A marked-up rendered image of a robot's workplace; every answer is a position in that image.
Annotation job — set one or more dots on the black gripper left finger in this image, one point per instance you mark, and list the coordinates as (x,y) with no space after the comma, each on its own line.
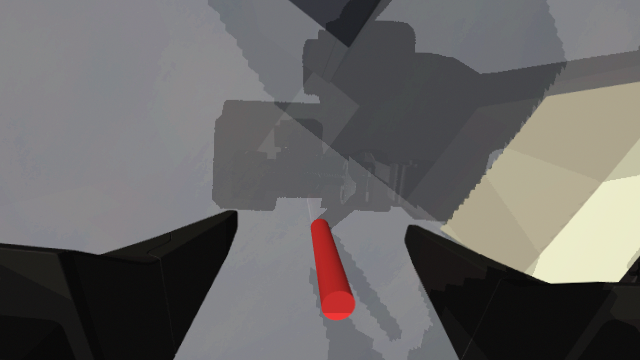
(134,303)

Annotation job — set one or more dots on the red peg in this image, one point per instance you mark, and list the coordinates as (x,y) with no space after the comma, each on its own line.
(337,300)

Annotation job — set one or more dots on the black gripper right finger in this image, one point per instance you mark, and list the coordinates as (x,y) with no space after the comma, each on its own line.
(491,311)

